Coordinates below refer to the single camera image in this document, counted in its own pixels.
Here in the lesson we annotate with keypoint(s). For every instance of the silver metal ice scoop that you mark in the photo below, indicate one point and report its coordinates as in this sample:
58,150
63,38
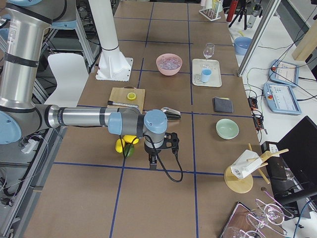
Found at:
171,114

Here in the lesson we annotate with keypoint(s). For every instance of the wooden cutting board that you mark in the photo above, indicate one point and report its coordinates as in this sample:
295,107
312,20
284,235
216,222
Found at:
120,95

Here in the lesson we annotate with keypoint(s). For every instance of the cream plastic tray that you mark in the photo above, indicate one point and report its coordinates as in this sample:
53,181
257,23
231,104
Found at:
215,78

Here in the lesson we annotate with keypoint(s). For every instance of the green lime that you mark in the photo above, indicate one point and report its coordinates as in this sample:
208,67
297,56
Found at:
129,150

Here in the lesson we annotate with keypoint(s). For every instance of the teach pendant far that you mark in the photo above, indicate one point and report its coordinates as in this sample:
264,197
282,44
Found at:
284,72

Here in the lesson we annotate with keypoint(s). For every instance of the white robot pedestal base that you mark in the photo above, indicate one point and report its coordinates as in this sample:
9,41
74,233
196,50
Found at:
113,65

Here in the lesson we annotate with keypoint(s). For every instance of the grey folded cloth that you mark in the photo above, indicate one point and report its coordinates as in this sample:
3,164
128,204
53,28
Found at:
222,105

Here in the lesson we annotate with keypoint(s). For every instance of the clear wine glass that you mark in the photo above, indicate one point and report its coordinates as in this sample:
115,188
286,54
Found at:
208,52

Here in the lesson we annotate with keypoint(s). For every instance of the black camera tripod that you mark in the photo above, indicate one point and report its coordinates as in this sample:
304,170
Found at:
242,13

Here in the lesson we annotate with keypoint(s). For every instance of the pink bowl of ice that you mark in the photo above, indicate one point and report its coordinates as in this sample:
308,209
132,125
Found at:
169,64

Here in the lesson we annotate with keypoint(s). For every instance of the yellow lemon lower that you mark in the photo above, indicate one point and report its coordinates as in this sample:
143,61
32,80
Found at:
119,145

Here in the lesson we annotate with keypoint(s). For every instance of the steel rod knife sharpener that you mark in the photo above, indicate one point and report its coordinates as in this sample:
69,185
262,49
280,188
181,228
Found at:
113,103

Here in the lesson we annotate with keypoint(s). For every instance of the aluminium frame post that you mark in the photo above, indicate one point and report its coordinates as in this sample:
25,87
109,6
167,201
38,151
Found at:
268,13

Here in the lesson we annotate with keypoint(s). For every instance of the white wire cup rack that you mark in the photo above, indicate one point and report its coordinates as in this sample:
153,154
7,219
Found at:
211,9

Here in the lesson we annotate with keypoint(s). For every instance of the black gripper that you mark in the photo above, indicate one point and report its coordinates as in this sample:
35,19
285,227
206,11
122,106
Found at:
151,150

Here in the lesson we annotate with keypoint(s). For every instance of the yellow lemon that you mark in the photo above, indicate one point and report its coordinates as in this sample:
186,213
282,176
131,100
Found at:
119,145
131,139

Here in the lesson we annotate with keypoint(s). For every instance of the wooden mug tree stand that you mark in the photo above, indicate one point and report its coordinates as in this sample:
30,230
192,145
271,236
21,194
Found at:
245,185

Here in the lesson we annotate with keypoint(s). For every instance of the red bottle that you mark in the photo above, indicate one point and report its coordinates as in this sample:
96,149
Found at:
232,9

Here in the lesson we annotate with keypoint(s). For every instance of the teach pendant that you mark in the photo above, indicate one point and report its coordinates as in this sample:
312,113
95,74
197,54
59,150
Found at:
280,99
284,72

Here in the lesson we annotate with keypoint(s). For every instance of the yellow lemon upper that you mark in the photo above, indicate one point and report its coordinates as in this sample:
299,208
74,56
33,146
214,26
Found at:
131,139

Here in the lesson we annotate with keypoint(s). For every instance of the white carton box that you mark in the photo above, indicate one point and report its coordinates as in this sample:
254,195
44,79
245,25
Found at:
247,163

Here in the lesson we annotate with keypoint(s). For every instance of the light blue plastic cup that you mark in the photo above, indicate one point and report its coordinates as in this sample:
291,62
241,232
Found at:
205,75

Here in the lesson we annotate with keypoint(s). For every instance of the teach pendant near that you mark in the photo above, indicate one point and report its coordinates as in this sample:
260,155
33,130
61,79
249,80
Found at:
280,99

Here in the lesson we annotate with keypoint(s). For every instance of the lemon half slice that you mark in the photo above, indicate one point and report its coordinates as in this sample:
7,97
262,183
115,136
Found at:
131,96

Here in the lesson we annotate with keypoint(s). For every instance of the white chair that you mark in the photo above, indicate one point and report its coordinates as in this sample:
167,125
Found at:
71,75

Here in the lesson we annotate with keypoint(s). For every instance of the green ceramic bowl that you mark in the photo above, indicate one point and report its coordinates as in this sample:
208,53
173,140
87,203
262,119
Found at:
227,129

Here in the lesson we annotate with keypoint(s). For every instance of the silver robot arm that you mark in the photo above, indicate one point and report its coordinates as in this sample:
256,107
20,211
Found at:
19,116

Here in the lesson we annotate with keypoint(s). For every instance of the black laptop monitor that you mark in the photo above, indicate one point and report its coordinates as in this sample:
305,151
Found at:
301,159

